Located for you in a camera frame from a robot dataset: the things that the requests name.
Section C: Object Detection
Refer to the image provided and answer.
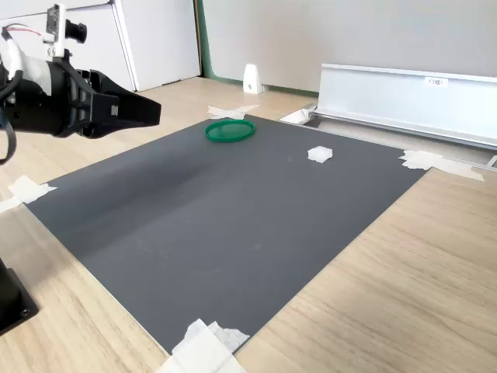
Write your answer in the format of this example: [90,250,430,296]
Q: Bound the white camera box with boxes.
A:
[41,3,89,58]

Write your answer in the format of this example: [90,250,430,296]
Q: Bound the small white bracket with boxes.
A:
[243,64,264,95]

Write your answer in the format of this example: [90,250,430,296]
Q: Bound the round green lid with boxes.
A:
[204,119,256,144]

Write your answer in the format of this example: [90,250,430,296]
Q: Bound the white plastic terminal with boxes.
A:
[307,145,334,165]

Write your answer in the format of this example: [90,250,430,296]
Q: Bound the white camera cable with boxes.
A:
[0,23,44,81]

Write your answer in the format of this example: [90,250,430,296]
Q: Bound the wide white panel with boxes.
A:
[0,0,137,106]

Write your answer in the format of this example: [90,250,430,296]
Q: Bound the white cable duct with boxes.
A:
[310,63,497,151]

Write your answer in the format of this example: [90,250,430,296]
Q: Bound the black cable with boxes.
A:
[0,71,23,165]

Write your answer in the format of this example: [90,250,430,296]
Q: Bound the dark grey mat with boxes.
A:
[25,113,434,355]

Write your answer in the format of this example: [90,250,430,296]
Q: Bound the green partition frame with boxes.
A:
[193,0,321,95]

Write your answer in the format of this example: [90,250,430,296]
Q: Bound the white tape piece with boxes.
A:
[398,149,486,183]
[207,103,262,120]
[155,318,250,373]
[0,174,58,214]

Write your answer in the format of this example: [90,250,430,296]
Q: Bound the narrow white panel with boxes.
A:
[114,0,203,92]

